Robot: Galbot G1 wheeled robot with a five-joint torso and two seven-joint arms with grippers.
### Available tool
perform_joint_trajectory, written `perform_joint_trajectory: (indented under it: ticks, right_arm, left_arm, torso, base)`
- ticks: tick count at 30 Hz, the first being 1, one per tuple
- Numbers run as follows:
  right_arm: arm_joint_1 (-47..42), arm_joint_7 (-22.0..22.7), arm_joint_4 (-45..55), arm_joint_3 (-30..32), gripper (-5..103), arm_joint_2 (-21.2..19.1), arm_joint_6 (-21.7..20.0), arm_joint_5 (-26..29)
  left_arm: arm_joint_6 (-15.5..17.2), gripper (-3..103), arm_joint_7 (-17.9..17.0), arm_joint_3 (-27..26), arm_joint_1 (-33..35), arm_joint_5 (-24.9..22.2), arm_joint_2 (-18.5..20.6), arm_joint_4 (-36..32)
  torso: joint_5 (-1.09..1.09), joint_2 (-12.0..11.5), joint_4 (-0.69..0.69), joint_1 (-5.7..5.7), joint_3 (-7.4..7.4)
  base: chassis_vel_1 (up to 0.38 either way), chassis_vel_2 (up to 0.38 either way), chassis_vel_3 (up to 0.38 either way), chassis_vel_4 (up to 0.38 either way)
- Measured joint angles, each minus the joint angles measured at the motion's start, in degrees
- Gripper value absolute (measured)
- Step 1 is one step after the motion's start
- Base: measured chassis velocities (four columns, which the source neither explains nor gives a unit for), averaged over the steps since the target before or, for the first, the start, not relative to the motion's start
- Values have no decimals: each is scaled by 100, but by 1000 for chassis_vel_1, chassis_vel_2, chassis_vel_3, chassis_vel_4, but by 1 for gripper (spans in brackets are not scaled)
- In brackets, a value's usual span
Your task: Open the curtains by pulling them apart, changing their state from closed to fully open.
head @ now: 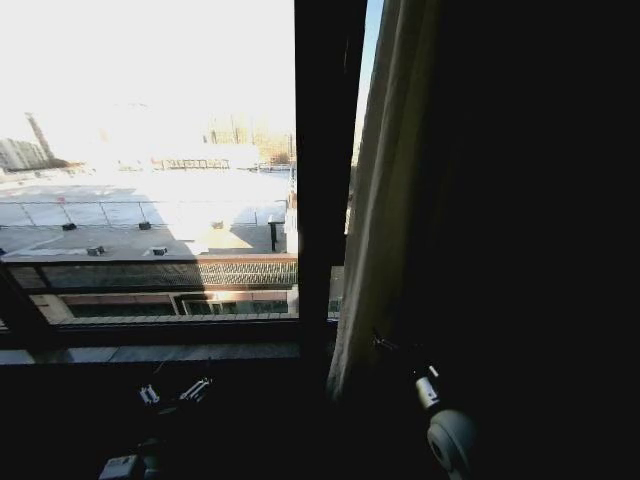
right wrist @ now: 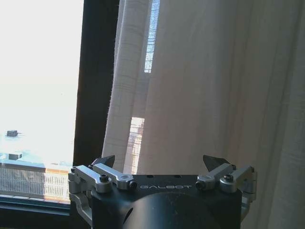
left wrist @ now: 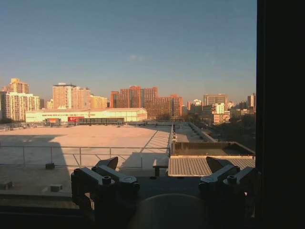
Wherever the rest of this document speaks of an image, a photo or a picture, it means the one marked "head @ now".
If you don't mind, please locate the dark window frame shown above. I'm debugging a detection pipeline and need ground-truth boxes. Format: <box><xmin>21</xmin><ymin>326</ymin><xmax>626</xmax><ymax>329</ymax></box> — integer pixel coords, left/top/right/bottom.
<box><xmin>0</xmin><ymin>0</ymin><xmax>371</xmax><ymax>351</ymax></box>

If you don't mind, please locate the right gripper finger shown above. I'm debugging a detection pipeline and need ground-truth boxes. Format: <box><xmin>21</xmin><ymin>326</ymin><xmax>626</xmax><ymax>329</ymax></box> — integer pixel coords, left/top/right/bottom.
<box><xmin>370</xmin><ymin>327</ymin><xmax>402</xmax><ymax>351</ymax></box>

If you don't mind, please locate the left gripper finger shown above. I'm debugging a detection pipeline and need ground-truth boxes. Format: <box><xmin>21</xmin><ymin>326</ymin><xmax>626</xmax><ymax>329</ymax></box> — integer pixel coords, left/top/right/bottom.
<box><xmin>138</xmin><ymin>363</ymin><xmax>167</xmax><ymax>406</ymax></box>
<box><xmin>177</xmin><ymin>375</ymin><xmax>215</xmax><ymax>403</ymax></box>

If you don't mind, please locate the sunlit flat rooftop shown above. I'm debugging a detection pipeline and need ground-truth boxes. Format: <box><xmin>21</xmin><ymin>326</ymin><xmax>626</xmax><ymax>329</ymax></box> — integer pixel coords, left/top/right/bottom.
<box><xmin>0</xmin><ymin>164</ymin><xmax>299</xmax><ymax>257</ymax></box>

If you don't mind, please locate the distant tall crane tower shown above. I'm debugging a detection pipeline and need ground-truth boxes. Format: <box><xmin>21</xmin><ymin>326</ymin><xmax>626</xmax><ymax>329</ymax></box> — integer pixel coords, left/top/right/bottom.
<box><xmin>24</xmin><ymin>111</ymin><xmax>57</xmax><ymax>167</ymax></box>

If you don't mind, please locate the grey stone windowsill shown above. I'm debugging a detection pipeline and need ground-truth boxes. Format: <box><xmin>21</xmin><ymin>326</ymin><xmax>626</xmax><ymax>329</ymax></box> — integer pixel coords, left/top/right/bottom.
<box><xmin>0</xmin><ymin>342</ymin><xmax>302</xmax><ymax>367</ymax></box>

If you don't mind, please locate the dark beige curtain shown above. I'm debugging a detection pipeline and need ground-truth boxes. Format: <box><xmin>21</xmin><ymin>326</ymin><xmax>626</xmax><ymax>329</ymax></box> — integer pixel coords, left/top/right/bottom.
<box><xmin>324</xmin><ymin>0</ymin><xmax>640</xmax><ymax>480</ymax></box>

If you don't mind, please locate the dark outdoor balcony railing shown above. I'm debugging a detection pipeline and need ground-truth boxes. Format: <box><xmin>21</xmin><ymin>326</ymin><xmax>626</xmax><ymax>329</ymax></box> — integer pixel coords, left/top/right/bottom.
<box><xmin>0</xmin><ymin>252</ymin><xmax>300</xmax><ymax>296</ymax></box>

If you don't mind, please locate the distant grey apartment building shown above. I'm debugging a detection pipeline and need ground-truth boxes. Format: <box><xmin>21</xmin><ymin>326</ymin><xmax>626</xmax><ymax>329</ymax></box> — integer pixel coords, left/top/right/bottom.
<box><xmin>0</xmin><ymin>137</ymin><xmax>52</xmax><ymax>172</ymax></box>

